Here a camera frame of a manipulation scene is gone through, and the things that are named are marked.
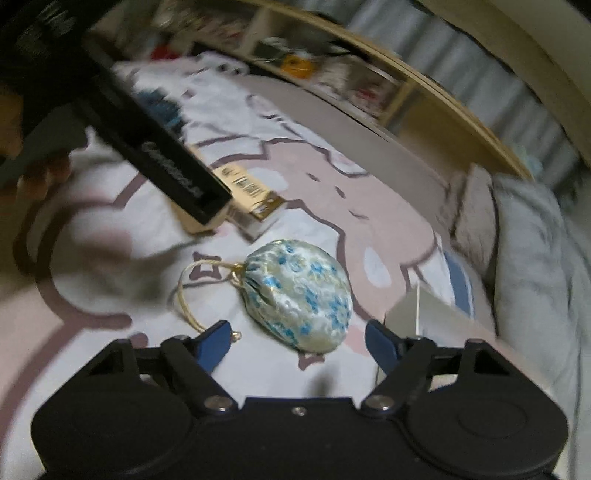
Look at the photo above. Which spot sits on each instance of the person's left hand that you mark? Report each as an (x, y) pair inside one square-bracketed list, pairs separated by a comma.
[(41, 180)]

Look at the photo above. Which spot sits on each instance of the oval wooden box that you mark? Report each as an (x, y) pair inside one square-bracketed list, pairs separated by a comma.
[(205, 230)]

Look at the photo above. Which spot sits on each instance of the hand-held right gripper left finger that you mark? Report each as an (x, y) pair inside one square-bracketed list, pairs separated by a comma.
[(214, 344)]

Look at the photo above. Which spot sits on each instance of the bunny printed blanket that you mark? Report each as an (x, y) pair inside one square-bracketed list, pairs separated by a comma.
[(300, 184)]

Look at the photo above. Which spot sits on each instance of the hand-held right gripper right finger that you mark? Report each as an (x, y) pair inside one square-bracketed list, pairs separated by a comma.
[(381, 344)]

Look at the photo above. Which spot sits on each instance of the blue striped cloth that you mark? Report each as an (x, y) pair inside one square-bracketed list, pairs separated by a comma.
[(461, 281)]

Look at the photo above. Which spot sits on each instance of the yellow card box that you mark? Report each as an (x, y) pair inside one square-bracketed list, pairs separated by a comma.
[(249, 194)]

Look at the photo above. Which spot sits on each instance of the grey comforter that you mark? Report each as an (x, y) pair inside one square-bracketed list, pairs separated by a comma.
[(545, 277)]

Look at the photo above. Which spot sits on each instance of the beige fluffy pillow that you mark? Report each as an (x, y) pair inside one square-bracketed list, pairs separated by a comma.
[(475, 217)]

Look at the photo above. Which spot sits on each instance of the white cardboard box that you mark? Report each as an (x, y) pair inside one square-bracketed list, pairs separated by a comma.
[(438, 318)]

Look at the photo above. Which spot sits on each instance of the wooden headboard shelf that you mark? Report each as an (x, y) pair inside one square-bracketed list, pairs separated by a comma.
[(461, 106)]

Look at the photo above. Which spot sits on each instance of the blue crochet scrunchie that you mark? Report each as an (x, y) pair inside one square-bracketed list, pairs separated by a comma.
[(159, 110)]

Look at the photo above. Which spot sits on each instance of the grey curtain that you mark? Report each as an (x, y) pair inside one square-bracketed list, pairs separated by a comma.
[(438, 41)]

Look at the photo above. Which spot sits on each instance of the grey bed sheet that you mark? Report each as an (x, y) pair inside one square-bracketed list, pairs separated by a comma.
[(369, 152)]

